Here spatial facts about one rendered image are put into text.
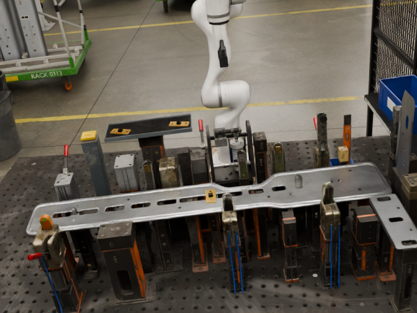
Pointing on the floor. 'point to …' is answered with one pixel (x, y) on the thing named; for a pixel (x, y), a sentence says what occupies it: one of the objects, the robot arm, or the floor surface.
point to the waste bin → (7, 123)
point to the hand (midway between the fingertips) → (223, 60)
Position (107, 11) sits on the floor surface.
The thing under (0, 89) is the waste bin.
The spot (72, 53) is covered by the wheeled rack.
